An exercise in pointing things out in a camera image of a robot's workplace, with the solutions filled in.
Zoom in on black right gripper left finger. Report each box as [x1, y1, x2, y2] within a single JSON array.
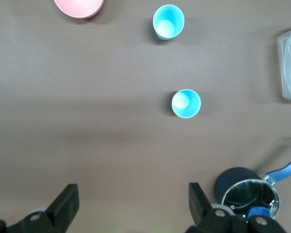
[[0, 183, 80, 233]]

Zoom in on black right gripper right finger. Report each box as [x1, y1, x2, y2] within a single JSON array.
[[185, 182, 288, 233]]

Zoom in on light blue plastic cup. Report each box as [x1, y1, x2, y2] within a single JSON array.
[[171, 89, 202, 119], [152, 4, 185, 41]]

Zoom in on glass lid with blue knob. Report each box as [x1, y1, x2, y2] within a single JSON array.
[[221, 179, 281, 220]]

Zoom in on brown table cloth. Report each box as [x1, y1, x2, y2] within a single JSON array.
[[0, 0, 291, 233]]

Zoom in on pink bowl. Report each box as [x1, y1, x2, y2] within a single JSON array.
[[53, 0, 104, 19]]

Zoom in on dark saucepan with blue handle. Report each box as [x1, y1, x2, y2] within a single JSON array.
[[213, 152, 291, 219]]

